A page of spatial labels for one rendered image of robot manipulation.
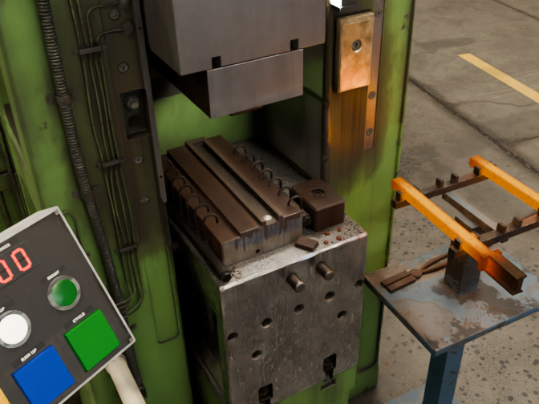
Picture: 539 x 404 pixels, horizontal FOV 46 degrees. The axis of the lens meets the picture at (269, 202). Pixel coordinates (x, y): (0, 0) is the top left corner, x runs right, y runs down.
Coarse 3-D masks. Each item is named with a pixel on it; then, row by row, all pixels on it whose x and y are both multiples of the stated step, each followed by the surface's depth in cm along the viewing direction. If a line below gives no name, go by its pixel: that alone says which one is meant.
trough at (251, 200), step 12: (192, 144) 164; (204, 144) 166; (204, 156) 161; (216, 156) 160; (216, 168) 156; (228, 168) 155; (228, 180) 151; (240, 180) 150; (240, 192) 147; (252, 192) 146; (252, 204) 143; (264, 204) 142; (276, 216) 138
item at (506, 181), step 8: (472, 160) 160; (480, 160) 159; (488, 168) 156; (496, 168) 156; (488, 176) 156; (496, 176) 154; (504, 176) 153; (512, 176) 153; (504, 184) 152; (512, 184) 150; (520, 184) 150; (512, 192) 150; (520, 192) 148; (528, 192) 147; (536, 192) 147; (528, 200) 146; (536, 200) 144; (536, 208) 145
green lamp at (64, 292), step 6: (60, 282) 104; (66, 282) 104; (72, 282) 105; (54, 288) 103; (60, 288) 104; (66, 288) 104; (72, 288) 105; (54, 294) 103; (60, 294) 103; (66, 294) 104; (72, 294) 105; (54, 300) 103; (60, 300) 103; (66, 300) 104; (72, 300) 105
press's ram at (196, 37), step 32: (160, 0) 106; (192, 0) 103; (224, 0) 105; (256, 0) 108; (288, 0) 112; (320, 0) 115; (160, 32) 110; (192, 32) 105; (224, 32) 108; (256, 32) 111; (288, 32) 115; (320, 32) 118; (192, 64) 108; (224, 64) 111
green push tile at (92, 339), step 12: (96, 312) 107; (84, 324) 105; (96, 324) 107; (108, 324) 108; (72, 336) 103; (84, 336) 105; (96, 336) 106; (108, 336) 108; (72, 348) 104; (84, 348) 105; (96, 348) 106; (108, 348) 108; (84, 360) 104; (96, 360) 106
